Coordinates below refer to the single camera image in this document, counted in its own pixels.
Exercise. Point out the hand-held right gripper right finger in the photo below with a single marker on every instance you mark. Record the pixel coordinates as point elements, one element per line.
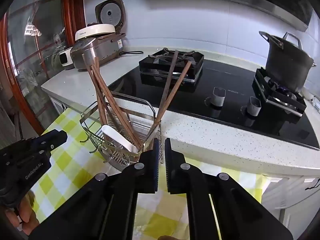
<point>167,162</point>

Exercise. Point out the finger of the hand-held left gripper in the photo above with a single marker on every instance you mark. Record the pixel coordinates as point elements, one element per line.
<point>53,138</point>

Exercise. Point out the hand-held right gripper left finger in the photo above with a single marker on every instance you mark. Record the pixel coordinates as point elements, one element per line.
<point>156,160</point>

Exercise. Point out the white plastic spoon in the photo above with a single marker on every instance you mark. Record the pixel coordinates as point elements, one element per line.
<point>120,137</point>

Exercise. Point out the brown wooden chopstick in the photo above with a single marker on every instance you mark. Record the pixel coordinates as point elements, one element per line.
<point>110,97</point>
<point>99,92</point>
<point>175,87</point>
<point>117,116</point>

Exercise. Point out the dark wooden chopstick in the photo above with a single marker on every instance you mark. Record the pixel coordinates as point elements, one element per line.
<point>168,85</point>

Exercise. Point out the person's left hand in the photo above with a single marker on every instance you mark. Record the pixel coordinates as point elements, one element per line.
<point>25,217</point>

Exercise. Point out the yellow checked tablecloth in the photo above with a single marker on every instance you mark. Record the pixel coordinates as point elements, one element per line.
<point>72,160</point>

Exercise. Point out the wooden framed glass door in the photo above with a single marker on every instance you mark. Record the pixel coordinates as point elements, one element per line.
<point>27,62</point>

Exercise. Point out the small white kitchen device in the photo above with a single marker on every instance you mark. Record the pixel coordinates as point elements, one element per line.
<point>65,58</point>

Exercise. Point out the grey stove knob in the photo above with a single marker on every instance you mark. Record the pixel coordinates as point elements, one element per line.
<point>218,96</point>
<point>253,106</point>

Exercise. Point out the black glass gas stove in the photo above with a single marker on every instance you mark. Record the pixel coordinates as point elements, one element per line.
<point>225,90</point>

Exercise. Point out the silver cooker with white lid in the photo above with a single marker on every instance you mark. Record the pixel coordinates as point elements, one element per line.
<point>85,50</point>

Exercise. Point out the black burner grate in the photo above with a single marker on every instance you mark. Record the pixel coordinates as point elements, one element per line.
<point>155,65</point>
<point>280,97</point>

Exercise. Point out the brown rice cooker open lid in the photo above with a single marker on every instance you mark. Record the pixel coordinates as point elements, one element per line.
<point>111,30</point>

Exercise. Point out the white kitchen cabinet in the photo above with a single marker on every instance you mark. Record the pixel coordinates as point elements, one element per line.
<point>292,197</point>

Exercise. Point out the black cooking pot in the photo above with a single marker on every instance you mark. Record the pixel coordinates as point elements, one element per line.
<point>285,65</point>

